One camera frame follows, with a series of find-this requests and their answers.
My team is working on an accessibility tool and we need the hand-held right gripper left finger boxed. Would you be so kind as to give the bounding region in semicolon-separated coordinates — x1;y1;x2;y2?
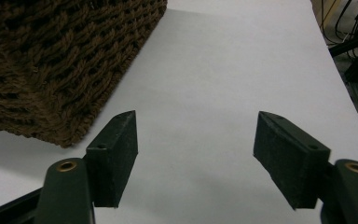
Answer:
34;109;139;224

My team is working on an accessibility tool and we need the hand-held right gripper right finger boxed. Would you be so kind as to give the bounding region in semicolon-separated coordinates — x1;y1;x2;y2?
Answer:
253;110;358;224

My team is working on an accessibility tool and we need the brown woven basket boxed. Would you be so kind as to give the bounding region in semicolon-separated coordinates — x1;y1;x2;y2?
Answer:
0;0;169;148

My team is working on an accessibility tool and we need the black cable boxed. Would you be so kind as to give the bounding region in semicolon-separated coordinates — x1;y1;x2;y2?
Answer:
319;0;358;46

